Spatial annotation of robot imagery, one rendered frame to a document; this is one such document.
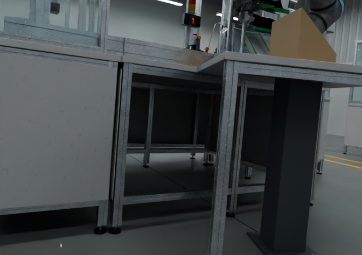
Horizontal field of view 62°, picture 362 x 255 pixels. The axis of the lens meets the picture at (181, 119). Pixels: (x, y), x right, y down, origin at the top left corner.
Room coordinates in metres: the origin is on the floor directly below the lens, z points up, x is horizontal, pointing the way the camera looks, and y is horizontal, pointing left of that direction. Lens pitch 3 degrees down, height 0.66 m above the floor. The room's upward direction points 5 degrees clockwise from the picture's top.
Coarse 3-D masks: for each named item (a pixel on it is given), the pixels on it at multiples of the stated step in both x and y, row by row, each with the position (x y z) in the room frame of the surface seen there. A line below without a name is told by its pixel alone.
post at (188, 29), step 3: (186, 27) 2.03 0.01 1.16; (189, 27) 2.04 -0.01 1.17; (186, 30) 2.03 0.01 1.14; (189, 30) 2.04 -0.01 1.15; (186, 33) 2.03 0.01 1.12; (189, 33) 2.04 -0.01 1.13; (186, 36) 2.03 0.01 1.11; (189, 36) 2.04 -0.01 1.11; (186, 39) 2.03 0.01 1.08; (189, 39) 2.04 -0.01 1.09; (186, 42) 2.03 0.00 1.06; (186, 45) 2.03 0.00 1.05
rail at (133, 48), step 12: (132, 48) 1.52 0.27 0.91; (144, 48) 1.56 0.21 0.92; (156, 48) 1.59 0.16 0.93; (168, 48) 1.62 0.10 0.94; (180, 48) 1.66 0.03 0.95; (156, 60) 1.59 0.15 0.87; (168, 60) 1.63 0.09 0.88; (180, 60) 1.66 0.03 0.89; (192, 60) 1.70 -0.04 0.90; (204, 60) 1.73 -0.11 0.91
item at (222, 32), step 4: (220, 24) 2.97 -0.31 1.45; (220, 28) 2.97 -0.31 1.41; (224, 28) 2.95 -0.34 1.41; (220, 32) 2.96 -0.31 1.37; (224, 32) 2.94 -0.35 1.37; (232, 32) 2.98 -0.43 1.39; (220, 36) 2.96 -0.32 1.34; (224, 36) 2.94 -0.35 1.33; (220, 40) 2.95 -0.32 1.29; (224, 40) 2.94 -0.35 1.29; (220, 44) 2.95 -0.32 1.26; (224, 44) 2.94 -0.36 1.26; (220, 48) 2.95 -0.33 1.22; (224, 48) 2.94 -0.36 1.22; (220, 52) 2.95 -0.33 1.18
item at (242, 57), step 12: (216, 60) 1.21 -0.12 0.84; (240, 60) 1.10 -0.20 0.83; (252, 60) 1.11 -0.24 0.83; (264, 60) 1.12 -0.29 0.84; (276, 60) 1.12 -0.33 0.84; (288, 60) 1.13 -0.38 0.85; (300, 60) 1.14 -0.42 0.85; (312, 60) 1.14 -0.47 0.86; (204, 72) 1.59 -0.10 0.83; (216, 72) 1.54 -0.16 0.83; (348, 72) 1.18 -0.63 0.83; (360, 72) 1.17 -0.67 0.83; (324, 84) 1.73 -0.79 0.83; (336, 84) 1.67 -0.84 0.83
